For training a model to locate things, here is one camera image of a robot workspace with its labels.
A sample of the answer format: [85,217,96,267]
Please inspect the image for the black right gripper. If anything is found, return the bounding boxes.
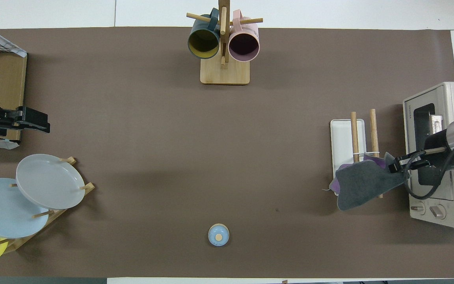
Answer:
[389,155,428,174]

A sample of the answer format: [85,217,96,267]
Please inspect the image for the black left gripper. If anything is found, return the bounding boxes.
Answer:
[0,106,50,133]

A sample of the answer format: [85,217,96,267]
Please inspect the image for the purple and grey towel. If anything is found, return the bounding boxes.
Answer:
[322,152,407,211]

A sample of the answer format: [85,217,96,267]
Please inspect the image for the white towel rack wooden bars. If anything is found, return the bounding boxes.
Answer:
[330,109,383,198]

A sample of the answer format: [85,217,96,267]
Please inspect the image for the wooden plate rack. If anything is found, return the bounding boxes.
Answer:
[0,157,95,254]

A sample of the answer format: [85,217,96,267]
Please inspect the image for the grey plate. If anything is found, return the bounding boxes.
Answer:
[16,154,86,210]

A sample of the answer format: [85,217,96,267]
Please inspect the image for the beige toaster oven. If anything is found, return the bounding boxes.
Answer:
[403,82,454,229]

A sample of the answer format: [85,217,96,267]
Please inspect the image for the light blue plate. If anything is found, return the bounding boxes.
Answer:
[0,178,49,239]

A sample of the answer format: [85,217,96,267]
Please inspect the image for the brown table mat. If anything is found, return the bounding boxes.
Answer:
[0,27,454,278]

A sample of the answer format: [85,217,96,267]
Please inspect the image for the dark green mug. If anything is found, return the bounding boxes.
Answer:
[188,8,221,60]

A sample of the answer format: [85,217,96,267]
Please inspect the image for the wooden mug tree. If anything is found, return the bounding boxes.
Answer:
[186,0,263,86]

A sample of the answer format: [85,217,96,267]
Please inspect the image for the small blue lidded jar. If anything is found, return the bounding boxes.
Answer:
[208,223,230,247]

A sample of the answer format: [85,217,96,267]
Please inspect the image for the pink mug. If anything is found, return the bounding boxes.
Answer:
[228,9,260,62]

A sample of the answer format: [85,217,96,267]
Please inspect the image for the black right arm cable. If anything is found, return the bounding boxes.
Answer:
[404,132,454,217]

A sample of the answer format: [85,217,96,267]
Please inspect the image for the wooden shelf with wire basket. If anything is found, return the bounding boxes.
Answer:
[0,30,28,143]

